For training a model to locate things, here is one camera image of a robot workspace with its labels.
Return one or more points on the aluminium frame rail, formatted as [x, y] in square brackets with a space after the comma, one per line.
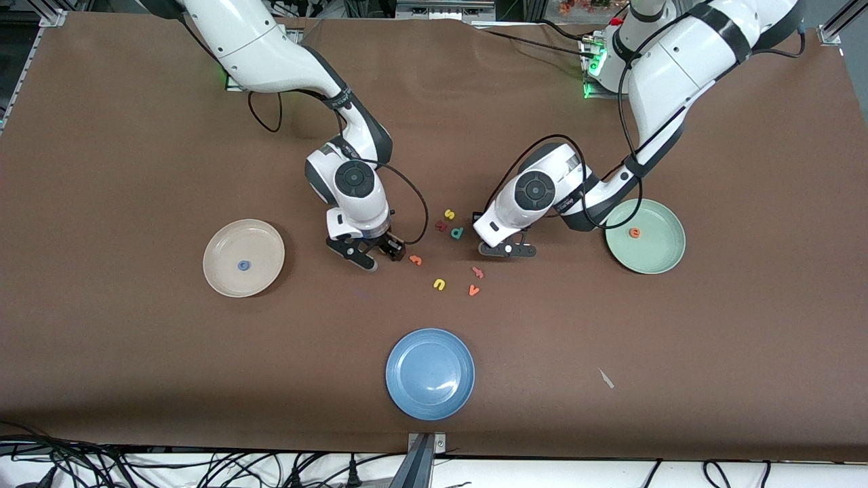
[27, 68]
[834, 30]

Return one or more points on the orange artificial flowers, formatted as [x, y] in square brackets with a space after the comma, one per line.
[583, 5]

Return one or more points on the silver clamp bracket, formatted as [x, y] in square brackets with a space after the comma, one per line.
[439, 442]

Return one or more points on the blue round plate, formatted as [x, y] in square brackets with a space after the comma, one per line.
[430, 374]

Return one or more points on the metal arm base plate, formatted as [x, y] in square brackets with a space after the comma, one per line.
[600, 95]
[230, 85]

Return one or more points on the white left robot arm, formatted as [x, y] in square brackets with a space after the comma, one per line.
[678, 61]

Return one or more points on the brown table cover sheet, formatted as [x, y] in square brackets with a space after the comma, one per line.
[434, 135]

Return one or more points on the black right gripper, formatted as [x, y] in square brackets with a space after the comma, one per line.
[390, 245]

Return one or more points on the dark grey mount pole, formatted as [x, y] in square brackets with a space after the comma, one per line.
[415, 468]

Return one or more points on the white paper scrap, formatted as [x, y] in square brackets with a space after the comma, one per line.
[606, 379]

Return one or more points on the green round plate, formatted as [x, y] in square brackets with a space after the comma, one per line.
[658, 254]

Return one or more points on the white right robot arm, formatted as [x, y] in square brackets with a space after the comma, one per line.
[258, 47]

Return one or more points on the beige round plate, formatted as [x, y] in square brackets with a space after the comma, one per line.
[258, 244]

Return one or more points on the grey metal box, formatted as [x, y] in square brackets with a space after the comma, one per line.
[444, 8]

